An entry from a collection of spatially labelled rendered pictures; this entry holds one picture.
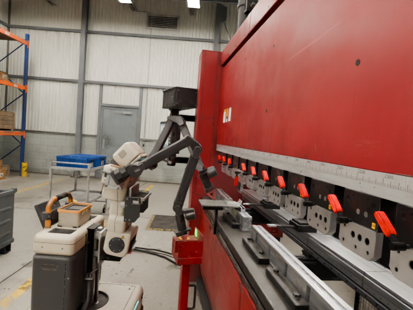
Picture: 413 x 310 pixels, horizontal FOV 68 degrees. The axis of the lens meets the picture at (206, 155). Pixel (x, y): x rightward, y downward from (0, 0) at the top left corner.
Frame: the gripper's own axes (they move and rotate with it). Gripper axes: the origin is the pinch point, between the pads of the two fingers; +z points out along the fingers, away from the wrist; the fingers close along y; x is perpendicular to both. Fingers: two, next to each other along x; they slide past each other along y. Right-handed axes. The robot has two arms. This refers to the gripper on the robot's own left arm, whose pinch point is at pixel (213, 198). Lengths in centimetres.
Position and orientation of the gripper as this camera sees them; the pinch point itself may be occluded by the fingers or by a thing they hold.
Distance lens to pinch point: 218.8
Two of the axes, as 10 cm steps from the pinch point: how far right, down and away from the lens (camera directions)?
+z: 4.1, 9.0, 1.3
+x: -9.0, 4.3, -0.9
